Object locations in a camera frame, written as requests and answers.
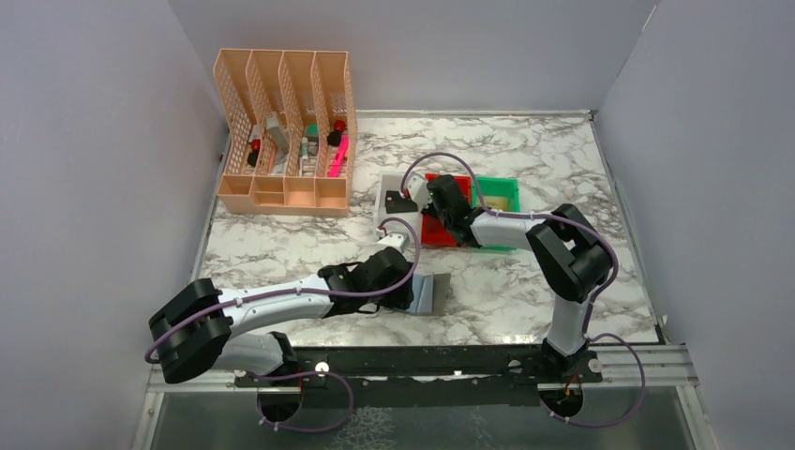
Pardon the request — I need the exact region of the green plastic bin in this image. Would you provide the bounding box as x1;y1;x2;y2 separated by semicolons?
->
477;175;521;212

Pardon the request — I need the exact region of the grey metal card holder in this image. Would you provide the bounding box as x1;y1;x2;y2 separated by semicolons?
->
424;273;451;316

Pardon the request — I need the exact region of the white plastic bin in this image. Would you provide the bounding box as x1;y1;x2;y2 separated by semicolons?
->
372;172;423;238

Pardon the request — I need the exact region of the peach plastic desk organizer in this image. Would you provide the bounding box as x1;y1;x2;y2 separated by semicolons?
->
213;49;358;217

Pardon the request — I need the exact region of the red plastic bin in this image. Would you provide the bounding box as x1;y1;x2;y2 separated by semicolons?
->
420;175;472;247

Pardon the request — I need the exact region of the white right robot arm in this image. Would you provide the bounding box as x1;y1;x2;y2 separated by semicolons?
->
411;175;618;374

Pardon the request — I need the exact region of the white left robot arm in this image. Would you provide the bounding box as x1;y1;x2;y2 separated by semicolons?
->
144;247;417;384

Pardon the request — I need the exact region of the gold card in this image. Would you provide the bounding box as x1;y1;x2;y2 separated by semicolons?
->
484;196;510;211

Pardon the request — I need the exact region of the black card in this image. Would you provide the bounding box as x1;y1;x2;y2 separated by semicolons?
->
384;190;417;215

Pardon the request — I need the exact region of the pink highlighter pen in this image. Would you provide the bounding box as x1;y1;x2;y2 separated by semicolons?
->
328;134;350;178

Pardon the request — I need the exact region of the red black stamp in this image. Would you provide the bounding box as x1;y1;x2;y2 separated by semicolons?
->
326;120;347;147

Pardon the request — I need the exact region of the green capped bottle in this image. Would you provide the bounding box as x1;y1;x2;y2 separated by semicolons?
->
304;124;319;157

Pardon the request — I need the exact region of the grey box in organizer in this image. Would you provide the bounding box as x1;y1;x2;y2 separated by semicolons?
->
264;112;290;151

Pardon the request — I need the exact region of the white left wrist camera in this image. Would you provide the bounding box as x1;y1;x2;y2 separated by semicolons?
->
377;232;412;253

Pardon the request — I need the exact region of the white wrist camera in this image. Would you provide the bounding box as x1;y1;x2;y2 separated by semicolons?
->
377;232;412;253
404;173;430;210

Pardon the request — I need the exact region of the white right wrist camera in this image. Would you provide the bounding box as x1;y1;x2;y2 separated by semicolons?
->
404;173;430;210

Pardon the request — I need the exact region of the black mounting rail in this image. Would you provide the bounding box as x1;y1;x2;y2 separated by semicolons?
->
155;344;604;412

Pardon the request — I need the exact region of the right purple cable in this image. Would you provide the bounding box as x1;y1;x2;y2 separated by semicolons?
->
400;152;649;429

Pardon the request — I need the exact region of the purple cable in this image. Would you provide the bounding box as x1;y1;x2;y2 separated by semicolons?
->
400;152;649;429
143;217;422;365

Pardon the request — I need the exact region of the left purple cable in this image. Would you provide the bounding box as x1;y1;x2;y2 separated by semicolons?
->
143;217;422;365

